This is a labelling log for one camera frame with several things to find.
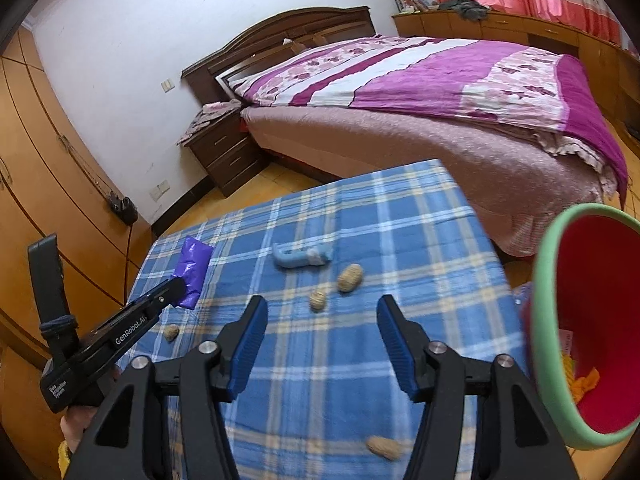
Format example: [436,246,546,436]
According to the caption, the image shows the purple floral quilt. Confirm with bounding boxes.
[227,35,628,194]

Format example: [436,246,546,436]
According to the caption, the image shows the books on cabinet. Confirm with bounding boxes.
[395,0,430,13]

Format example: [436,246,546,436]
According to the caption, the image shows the red bin with green rim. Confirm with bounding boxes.
[524,203,639,450]

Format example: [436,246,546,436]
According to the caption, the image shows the orange foam net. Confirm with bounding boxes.
[570,368,600,404]

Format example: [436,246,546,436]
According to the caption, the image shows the purple plastic wrapper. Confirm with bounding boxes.
[172,236,214,310]

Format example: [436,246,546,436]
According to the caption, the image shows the person left hand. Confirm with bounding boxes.
[60,406,98,453]

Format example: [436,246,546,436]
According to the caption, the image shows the black bag on wardrobe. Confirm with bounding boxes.
[107,192,139,226]

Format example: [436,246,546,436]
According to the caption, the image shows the blue plaid cloth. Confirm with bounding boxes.
[131,160,526,479]

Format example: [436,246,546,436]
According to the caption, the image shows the peanut shell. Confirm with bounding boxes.
[366,436,402,462]
[163,325,180,342]
[337,263,363,294]
[309,289,328,312]

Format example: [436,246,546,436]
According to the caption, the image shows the wooden bed with headboard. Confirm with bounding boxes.
[182,6,639,257]

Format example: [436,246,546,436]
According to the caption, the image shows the large wooden wardrobe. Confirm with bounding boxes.
[1,27,152,478]

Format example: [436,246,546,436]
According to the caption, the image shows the folded cloth on nightstand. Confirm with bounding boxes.
[177,99,242,145]

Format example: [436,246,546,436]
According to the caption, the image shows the long wooden cabinet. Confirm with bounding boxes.
[393,11,639,153]

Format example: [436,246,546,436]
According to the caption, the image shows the dark clothes pile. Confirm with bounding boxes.
[438,0,490,22]

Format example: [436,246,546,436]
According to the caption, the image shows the dark wooden nightstand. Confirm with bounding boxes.
[183,110,269,197]

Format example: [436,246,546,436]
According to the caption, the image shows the light blue tube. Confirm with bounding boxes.
[272,244,333,269]

